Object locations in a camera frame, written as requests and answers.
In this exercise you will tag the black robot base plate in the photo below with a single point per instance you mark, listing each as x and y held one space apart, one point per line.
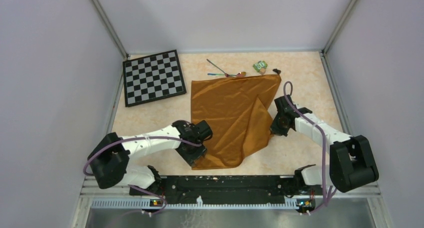
231 190

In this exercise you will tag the black white checkerboard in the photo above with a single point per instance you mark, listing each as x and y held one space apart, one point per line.
152 78

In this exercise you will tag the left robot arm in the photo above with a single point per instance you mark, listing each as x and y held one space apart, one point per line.
113 160

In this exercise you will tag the small black object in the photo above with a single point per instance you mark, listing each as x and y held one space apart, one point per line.
277 71

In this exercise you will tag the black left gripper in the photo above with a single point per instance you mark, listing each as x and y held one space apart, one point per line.
189 158

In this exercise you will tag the iridescent metal spoon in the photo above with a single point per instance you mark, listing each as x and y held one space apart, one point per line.
238 75

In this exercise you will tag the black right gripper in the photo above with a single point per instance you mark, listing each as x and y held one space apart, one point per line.
275 129

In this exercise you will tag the brown cloth napkin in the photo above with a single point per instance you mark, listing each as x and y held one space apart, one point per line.
236 109

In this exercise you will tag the green numbered wooden block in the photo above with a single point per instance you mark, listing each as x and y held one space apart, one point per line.
260 67

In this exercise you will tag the aluminium frame rail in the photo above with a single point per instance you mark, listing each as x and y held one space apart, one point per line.
123 197

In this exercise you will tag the iridescent metal fork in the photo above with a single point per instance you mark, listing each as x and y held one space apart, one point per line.
217 68

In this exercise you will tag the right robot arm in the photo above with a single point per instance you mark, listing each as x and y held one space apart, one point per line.
351 161

